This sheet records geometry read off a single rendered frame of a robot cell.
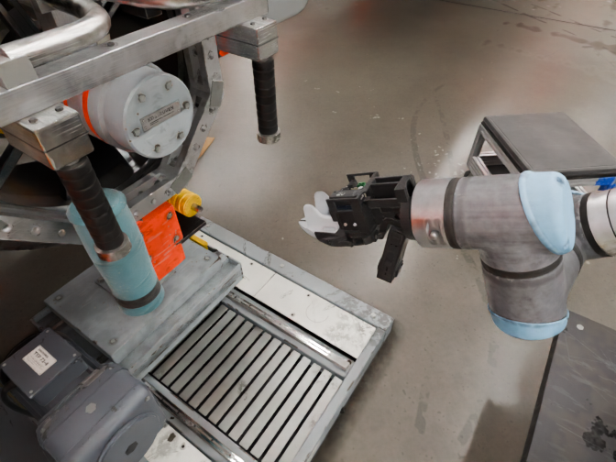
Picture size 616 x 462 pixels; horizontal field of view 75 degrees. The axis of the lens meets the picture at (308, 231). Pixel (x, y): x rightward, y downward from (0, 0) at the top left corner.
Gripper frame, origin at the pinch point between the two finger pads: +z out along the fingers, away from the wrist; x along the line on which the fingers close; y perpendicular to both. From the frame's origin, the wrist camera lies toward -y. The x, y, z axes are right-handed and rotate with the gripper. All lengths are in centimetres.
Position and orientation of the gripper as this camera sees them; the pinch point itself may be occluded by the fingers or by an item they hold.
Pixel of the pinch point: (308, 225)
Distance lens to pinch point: 67.3
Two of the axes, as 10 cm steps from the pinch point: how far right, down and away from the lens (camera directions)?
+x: -4.9, 6.1, -6.2
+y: -3.7, -7.9, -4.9
